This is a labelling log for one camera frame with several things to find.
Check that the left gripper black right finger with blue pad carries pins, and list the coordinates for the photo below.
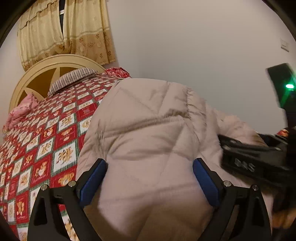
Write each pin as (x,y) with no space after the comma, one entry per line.
(252,222)

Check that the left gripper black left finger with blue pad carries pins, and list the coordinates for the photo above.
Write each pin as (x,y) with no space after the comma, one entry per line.
(46,221)

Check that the beige quilted puffer jacket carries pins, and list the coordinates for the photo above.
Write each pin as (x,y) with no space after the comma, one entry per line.
(149,132)

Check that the person's right hand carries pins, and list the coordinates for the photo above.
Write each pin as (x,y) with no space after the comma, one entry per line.
(283,212)

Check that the red patchwork bear bedspread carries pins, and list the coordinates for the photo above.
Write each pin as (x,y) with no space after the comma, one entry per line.
(44,147)

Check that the pink folded blanket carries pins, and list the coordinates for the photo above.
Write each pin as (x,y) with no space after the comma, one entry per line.
(19,112)

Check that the cream wooden arched headboard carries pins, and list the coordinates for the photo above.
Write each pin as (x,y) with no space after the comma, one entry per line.
(40,77)

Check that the striped pillow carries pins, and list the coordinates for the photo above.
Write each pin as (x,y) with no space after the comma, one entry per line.
(70,78)

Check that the red floral cloth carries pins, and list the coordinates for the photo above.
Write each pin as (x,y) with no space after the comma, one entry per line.
(116,72)

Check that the beige patterned window curtain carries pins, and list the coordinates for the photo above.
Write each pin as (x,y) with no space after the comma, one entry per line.
(84,30)

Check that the white wall switch plate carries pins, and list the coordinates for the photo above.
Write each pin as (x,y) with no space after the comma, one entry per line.
(284,45)

